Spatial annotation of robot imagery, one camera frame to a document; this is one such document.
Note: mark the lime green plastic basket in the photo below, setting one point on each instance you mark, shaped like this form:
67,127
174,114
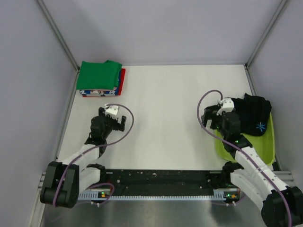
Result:
264,145

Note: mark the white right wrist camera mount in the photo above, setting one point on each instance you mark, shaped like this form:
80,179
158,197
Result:
226,105

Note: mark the black t shirt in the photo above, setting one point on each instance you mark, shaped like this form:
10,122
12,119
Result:
254,113

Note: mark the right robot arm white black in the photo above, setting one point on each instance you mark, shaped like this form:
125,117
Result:
280,205

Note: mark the aluminium frame rail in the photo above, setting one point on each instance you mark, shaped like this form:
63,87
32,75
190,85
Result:
285,176

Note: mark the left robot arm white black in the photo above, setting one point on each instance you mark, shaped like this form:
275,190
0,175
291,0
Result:
65,180

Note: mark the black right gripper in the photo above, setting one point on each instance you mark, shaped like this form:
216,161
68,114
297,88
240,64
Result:
209,115

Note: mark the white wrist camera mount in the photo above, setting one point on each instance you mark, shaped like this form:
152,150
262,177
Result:
226,105
111,110

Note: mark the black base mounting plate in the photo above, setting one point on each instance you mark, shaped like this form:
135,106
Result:
167,182

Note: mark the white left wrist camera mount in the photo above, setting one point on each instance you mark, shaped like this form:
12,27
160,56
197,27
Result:
111,110

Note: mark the folded blue printed t shirt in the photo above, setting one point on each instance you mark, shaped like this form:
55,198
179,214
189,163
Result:
99,92

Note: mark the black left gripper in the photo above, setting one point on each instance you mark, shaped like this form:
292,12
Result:
118,126

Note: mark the folded red t shirt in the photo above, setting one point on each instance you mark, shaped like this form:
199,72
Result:
121,82

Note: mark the green t shirt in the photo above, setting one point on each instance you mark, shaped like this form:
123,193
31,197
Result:
95,75

